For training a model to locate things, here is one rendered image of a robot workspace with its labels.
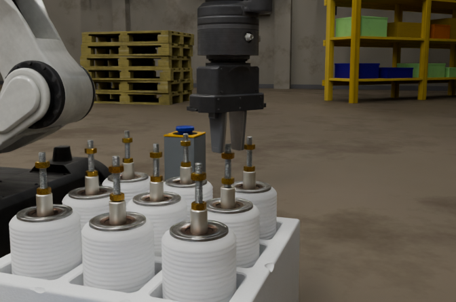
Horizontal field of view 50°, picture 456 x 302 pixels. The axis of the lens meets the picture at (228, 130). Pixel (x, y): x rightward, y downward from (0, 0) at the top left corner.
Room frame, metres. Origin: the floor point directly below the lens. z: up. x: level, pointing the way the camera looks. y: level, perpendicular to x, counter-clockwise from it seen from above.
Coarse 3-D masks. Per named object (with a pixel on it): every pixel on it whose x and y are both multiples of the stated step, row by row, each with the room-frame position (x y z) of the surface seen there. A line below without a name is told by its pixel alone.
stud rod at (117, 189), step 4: (116, 156) 0.64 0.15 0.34; (116, 160) 0.64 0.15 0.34; (116, 164) 0.64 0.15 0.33; (116, 176) 0.64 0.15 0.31; (116, 180) 0.64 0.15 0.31; (116, 184) 0.64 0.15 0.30; (120, 184) 0.65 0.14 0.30; (116, 188) 0.64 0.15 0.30; (120, 188) 0.65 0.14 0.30; (116, 192) 0.64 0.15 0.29; (120, 192) 0.64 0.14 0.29
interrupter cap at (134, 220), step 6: (96, 216) 0.66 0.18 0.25; (102, 216) 0.66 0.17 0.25; (108, 216) 0.66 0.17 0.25; (126, 216) 0.66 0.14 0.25; (132, 216) 0.66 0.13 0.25; (138, 216) 0.66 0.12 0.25; (144, 216) 0.66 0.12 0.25; (90, 222) 0.63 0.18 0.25; (96, 222) 0.63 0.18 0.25; (102, 222) 0.64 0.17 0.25; (108, 222) 0.65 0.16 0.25; (126, 222) 0.65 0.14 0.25; (132, 222) 0.64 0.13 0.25; (138, 222) 0.64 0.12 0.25; (144, 222) 0.64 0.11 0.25; (96, 228) 0.61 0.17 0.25; (102, 228) 0.61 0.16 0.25; (108, 228) 0.61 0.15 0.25; (114, 228) 0.61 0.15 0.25; (120, 228) 0.61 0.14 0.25; (126, 228) 0.61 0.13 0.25; (132, 228) 0.62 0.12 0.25
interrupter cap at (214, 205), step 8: (208, 200) 0.74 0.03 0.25; (216, 200) 0.74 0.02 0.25; (240, 200) 0.74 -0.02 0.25; (248, 200) 0.74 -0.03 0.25; (208, 208) 0.70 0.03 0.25; (216, 208) 0.70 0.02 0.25; (224, 208) 0.71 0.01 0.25; (232, 208) 0.71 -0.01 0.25; (240, 208) 0.70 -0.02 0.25; (248, 208) 0.70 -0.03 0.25
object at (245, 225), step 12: (216, 216) 0.68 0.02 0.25; (228, 216) 0.68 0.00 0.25; (240, 216) 0.68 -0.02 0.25; (252, 216) 0.69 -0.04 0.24; (240, 228) 0.68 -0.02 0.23; (252, 228) 0.69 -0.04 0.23; (240, 240) 0.68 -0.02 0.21; (252, 240) 0.69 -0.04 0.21; (240, 252) 0.68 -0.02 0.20; (252, 252) 0.69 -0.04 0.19; (240, 264) 0.68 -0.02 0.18; (252, 264) 0.69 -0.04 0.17
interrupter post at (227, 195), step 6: (222, 186) 0.72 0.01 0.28; (222, 192) 0.71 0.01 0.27; (228, 192) 0.71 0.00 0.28; (234, 192) 0.71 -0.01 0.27; (222, 198) 0.71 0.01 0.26; (228, 198) 0.71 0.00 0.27; (234, 198) 0.71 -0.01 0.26; (222, 204) 0.71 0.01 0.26; (228, 204) 0.71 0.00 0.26; (234, 204) 0.71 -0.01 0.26
